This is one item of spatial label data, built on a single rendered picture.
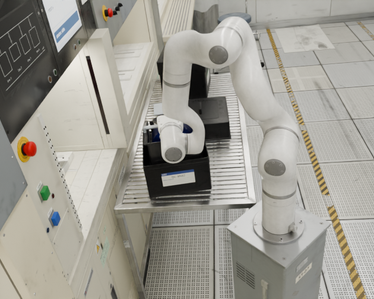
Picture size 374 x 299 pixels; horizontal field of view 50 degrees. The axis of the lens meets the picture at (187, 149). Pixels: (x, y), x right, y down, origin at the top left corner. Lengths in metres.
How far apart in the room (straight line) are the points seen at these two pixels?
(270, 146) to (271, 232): 0.40
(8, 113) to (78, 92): 0.78
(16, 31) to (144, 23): 2.08
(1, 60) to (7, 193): 0.31
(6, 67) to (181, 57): 0.49
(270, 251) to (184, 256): 1.08
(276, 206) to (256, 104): 0.40
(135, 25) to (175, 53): 1.96
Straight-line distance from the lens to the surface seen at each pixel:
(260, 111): 1.24
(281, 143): 1.26
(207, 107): 2.14
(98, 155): 1.90
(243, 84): 1.21
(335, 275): 2.44
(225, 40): 1.10
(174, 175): 1.67
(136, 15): 3.15
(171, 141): 1.39
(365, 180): 3.08
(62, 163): 1.88
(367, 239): 2.65
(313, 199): 2.85
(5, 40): 1.09
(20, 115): 1.11
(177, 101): 1.30
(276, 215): 1.46
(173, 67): 1.25
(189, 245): 2.56
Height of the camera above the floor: 1.89
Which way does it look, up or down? 34 degrees down
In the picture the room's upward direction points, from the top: 8 degrees counter-clockwise
